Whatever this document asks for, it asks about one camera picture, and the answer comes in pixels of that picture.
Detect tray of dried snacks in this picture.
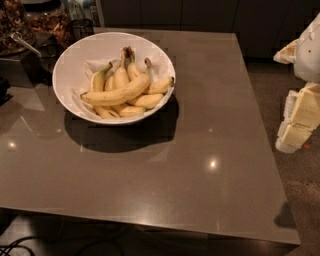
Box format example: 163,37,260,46
27,10,73,49

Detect bottom middle banana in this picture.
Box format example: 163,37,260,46
112,104,145,117

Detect left green-tipped banana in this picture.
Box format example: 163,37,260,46
90,62,113,92

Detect lower right banana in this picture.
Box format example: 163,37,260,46
128,94,164,109

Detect dark counter box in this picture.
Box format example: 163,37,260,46
0,51,51,88

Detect upright right banana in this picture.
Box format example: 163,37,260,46
127,47,141,81

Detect black floor cables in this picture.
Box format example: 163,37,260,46
0,235,38,256

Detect small hidden banana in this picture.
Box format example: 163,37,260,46
104,75,115,91

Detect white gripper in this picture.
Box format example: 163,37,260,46
273,13,320,130

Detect upright banana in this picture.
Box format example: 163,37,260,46
114,48,129,88
127,47,141,81

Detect right short banana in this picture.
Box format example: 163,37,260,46
144,76,174,94

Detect metal scoop handle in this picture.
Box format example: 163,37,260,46
11,32,42,58

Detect white bowl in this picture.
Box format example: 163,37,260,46
52,32,168,112

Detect upright middle banana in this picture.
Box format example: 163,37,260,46
114,48,129,88

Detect long front banana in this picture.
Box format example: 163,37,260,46
80,73,150,106

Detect glass jar with snacks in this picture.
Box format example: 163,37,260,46
0,0,36,56

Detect black wire basket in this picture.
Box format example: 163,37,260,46
70,19,94,41

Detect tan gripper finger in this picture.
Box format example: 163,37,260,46
275,121,311,153

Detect bottom left banana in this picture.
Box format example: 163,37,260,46
93,106,119,119

